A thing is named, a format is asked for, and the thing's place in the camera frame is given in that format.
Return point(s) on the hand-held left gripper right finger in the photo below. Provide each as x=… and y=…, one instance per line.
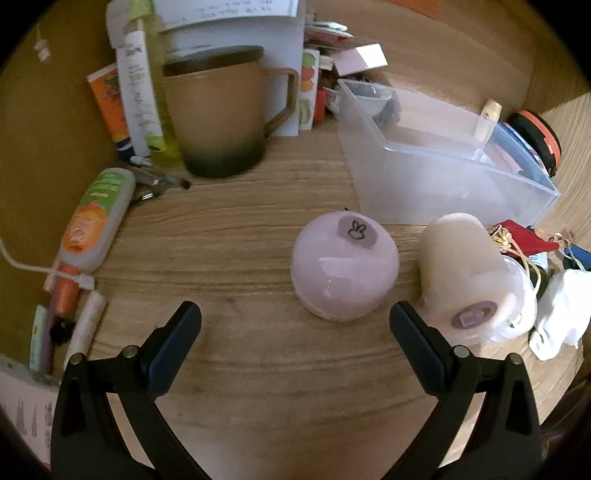
x=418, y=350

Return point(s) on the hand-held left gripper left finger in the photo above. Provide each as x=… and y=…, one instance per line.
x=173, y=350

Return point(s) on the pale pink round container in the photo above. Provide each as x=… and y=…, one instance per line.
x=341, y=272

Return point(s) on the red pouch with gold ribbon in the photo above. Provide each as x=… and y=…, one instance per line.
x=526, y=240

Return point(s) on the clear plastic storage bin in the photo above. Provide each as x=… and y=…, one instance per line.
x=415, y=184

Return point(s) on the wooden desktop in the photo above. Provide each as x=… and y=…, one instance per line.
x=254, y=392

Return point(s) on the white stick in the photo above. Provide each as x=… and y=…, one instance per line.
x=87, y=323

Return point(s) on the cream cylindrical jar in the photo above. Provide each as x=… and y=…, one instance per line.
x=457, y=263

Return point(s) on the pastel striped stick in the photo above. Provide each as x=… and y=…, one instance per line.
x=41, y=341

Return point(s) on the orange and green cream tube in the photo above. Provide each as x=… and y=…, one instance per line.
x=92, y=221

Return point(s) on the printed paper sheet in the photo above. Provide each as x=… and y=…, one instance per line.
x=23, y=410

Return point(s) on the black pen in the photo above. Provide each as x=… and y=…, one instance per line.
x=166, y=181

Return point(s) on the blue printed packet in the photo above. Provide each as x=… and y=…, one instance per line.
x=521, y=152

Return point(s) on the brown mug with lid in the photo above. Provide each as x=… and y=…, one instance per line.
x=217, y=120

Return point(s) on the orange and black round case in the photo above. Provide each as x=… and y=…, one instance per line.
x=540, y=138

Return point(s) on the small pale yellow bottle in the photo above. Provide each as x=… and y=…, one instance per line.
x=488, y=115

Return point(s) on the orange printed box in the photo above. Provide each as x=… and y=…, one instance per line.
x=111, y=106

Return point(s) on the small clear box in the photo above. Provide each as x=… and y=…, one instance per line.
x=374, y=99

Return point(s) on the white tube with green print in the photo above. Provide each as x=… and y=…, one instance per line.
x=136, y=92

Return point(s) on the fruit pattern box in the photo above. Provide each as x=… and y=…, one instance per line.
x=308, y=87

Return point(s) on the small pink and white box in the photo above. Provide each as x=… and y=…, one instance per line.
x=360, y=57

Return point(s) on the white folded card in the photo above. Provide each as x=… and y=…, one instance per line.
x=281, y=50

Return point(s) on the pile of small cards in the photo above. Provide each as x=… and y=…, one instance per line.
x=325, y=34

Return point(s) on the handwritten white paper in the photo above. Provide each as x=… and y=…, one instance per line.
x=221, y=11

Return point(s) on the orange sticky note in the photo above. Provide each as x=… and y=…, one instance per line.
x=415, y=7

